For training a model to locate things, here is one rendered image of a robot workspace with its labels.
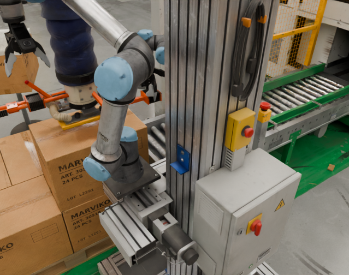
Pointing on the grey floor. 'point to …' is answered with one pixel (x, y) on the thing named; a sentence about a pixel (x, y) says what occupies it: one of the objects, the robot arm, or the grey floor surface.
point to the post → (261, 129)
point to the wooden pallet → (77, 258)
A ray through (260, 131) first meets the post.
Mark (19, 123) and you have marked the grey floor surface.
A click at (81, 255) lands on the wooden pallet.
